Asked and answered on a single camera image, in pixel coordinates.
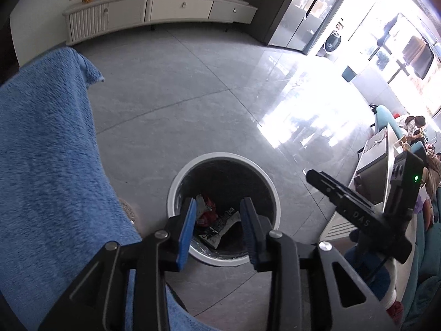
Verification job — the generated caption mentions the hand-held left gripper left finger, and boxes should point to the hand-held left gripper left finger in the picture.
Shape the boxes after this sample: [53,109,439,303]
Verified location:
[38,197,198,331]

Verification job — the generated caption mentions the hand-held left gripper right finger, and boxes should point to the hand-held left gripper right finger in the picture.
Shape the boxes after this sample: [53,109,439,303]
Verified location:
[239,197,400,331]

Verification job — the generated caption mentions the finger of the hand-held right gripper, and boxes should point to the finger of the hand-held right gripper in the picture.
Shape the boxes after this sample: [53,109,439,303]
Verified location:
[306,170,355,211]

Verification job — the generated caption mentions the white round trash bin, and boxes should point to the white round trash bin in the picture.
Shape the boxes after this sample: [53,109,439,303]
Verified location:
[167,152,281,267]

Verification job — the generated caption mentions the crumpled red wrapper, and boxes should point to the crumpled red wrapper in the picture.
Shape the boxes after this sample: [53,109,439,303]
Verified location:
[196,195,219,228]

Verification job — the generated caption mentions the white black printed wrapper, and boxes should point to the white black printed wrapper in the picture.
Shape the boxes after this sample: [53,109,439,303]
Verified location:
[198,207,242,250]

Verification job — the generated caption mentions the grey box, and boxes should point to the grey box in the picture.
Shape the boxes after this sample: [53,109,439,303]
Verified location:
[356,127,390,177]

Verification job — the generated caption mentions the teal chair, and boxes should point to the teal chair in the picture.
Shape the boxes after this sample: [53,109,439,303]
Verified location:
[375,105,402,136]

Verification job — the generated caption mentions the teal sofa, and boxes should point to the teal sofa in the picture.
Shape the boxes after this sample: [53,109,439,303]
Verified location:
[402,186,441,331]

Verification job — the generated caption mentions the white washing machine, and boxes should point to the white washing machine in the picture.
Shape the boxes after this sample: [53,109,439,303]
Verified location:
[317,17,345,57]

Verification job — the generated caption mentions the blue fleece blanket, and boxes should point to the blue fleece blanket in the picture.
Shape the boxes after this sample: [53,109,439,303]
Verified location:
[0,46,221,331]

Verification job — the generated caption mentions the grey refrigerator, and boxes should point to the grey refrigerator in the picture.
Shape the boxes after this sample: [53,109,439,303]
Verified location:
[243,0,361,56]

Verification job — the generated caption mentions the white TV cabinet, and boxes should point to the white TV cabinet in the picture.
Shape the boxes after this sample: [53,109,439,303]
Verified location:
[62,0,258,45]

